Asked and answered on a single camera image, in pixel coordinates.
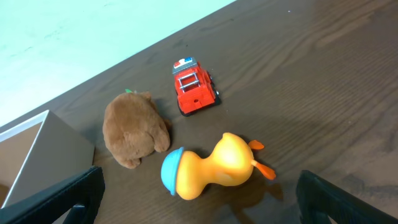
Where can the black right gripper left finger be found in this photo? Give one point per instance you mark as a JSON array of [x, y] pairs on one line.
[[79, 196]]

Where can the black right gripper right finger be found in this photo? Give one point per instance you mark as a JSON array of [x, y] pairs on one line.
[[320, 201]]

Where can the brown plush bear toy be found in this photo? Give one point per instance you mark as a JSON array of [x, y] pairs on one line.
[[133, 128]]

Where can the yellow rubber duck blue hat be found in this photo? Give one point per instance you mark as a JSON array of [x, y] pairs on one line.
[[231, 163]]

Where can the red toy fire truck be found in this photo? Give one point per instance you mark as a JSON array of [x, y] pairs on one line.
[[194, 86]]

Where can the white cardboard box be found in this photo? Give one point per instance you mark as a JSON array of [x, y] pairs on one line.
[[38, 153]]

